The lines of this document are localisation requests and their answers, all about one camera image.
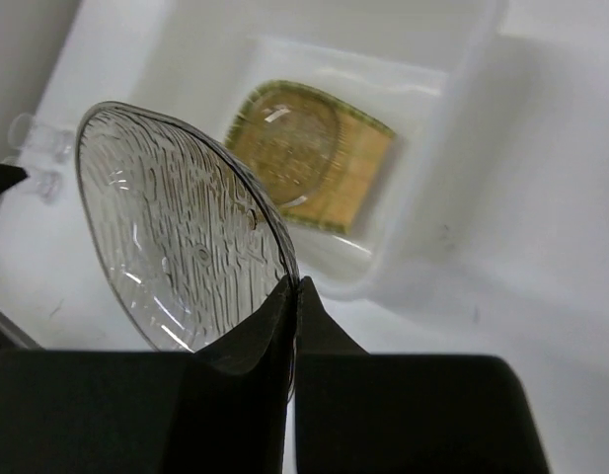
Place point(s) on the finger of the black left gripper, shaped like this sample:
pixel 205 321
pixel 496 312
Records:
pixel 11 176

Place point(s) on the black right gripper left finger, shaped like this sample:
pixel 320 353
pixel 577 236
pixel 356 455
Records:
pixel 220 410

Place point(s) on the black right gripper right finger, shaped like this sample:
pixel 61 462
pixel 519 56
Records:
pixel 358 412

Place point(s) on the clear glass plate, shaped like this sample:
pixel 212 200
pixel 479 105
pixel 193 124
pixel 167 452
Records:
pixel 288 139
pixel 188 240

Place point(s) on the woven bamboo tray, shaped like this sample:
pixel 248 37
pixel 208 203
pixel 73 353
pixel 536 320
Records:
pixel 364 143

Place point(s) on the white plastic bin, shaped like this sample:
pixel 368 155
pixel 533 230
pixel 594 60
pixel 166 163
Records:
pixel 409 64

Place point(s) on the clear glass cup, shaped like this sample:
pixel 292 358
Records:
pixel 28 133
pixel 44 183

